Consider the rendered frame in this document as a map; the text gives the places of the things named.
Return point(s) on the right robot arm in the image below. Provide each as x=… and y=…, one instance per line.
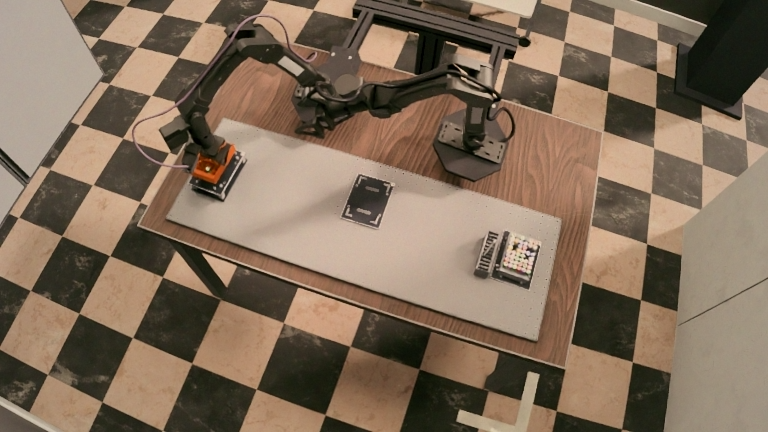
x=229, y=57

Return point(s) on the orange tube rack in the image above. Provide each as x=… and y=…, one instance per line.
x=203, y=163

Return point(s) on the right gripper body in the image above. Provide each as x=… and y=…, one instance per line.
x=211, y=145

